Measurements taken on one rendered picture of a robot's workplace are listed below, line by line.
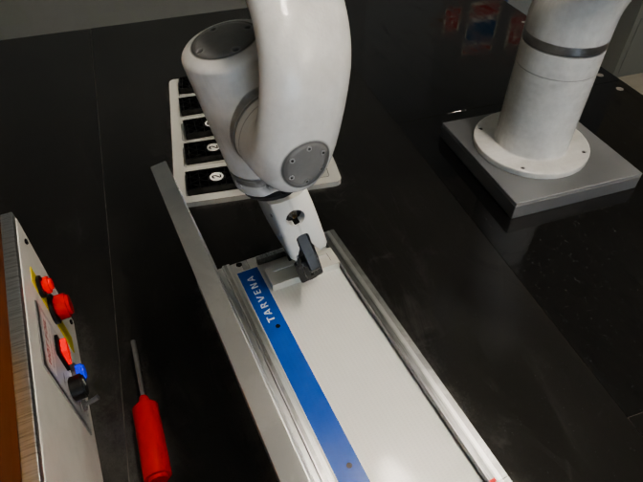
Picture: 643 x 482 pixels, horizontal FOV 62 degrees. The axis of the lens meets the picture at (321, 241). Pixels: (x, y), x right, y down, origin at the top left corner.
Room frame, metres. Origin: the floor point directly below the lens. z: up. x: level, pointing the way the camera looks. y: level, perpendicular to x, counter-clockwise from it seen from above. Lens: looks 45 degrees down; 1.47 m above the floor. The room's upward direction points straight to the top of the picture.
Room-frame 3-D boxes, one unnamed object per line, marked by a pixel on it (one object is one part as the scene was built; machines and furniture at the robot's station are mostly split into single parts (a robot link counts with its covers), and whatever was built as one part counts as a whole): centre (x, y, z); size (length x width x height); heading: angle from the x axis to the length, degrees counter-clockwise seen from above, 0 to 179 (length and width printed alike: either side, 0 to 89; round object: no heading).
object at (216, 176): (0.69, 0.17, 0.92); 0.10 x 0.05 x 0.01; 104
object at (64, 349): (0.30, 0.26, 1.01); 0.02 x 0.01 x 0.03; 26
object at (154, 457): (0.29, 0.20, 0.91); 0.18 x 0.03 x 0.03; 22
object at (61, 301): (0.35, 0.28, 1.01); 0.03 x 0.02 x 0.03; 26
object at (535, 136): (0.76, -0.36, 1.02); 0.19 x 0.19 x 0.18
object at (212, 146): (0.77, 0.19, 0.92); 0.10 x 0.05 x 0.01; 105
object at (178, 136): (0.85, 0.14, 0.91); 0.40 x 0.27 x 0.01; 13
